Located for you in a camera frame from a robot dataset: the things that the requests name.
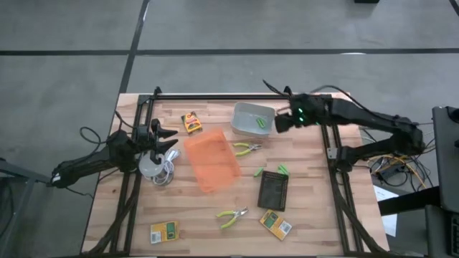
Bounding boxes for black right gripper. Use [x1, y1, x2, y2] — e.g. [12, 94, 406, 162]
[275, 93, 311, 134]

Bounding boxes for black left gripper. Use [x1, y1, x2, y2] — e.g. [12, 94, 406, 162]
[138, 118, 179, 165]

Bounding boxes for yellow red small box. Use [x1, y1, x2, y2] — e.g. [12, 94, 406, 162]
[181, 110, 204, 136]

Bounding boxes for white plastic bin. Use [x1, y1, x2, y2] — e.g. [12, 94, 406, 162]
[229, 102, 277, 139]

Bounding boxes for green-handled pliers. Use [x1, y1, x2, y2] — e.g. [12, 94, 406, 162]
[232, 142, 262, 158]
[215, 206, 250, 230]

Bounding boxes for orange translucent plastic bin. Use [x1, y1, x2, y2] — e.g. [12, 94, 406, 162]
[183, 128, 242, 194]

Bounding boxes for yellow green crayon box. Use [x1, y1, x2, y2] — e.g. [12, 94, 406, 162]
[149, 220, 180, 245]
[259, 209, 293, 242]

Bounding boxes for white round table lamp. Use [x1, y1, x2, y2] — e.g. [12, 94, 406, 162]
[138, 153, 166, 179]

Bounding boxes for black power strip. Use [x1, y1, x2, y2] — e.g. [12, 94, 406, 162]
[379, 165, 399, 180]

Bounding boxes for white paper sheet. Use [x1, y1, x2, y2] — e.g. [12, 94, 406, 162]
[372, 184, 399, 238]

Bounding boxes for grey metal cart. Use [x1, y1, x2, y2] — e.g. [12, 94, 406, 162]
[0, 157, 58, 258]

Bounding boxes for black workstation desk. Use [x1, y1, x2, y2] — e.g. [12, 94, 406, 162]
[377, 185, 459, 258]

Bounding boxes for large workstation monitor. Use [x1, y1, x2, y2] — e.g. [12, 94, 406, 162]
[432, 105, 459, 213]

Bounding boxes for white lamp cable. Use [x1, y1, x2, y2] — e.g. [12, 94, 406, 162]
[152, 148, 182, 187]

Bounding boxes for black aluminium rig frame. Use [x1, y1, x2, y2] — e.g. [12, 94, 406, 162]
[80, 85, 392, 258]

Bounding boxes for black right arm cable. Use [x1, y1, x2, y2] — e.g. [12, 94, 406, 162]
[263, 80, 431, 126]

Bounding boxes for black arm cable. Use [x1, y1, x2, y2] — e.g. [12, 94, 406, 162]
[263, 80, 431, 126]
[78, 110, 125, 146]

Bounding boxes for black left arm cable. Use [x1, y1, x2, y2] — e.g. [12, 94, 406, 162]
[78, 110, 125, 146]

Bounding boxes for yellow cable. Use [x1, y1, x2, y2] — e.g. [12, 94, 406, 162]
[369, 153, 427, 189]

